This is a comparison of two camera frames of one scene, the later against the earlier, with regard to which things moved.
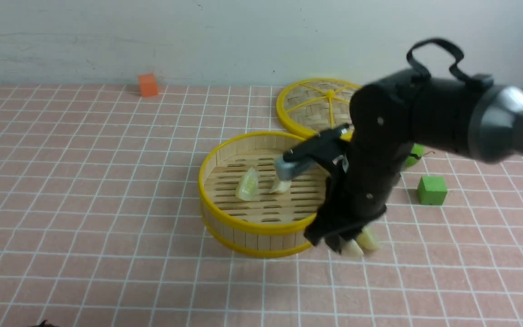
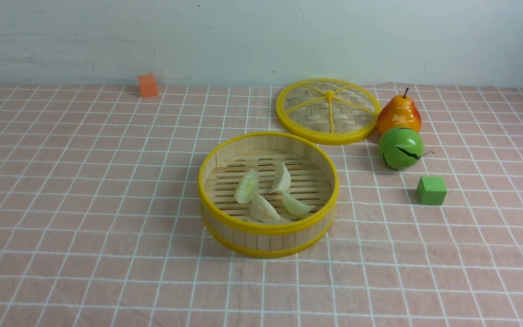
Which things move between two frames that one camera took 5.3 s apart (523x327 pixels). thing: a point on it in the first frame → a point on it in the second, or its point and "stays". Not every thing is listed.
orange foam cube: x=148 y=84 stays
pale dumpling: x=367 y=239 → x=294 y=208
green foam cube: x=432 y=190 stays
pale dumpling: x=247 y=188 stays
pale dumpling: x=352 y=249 → x=261 y=210
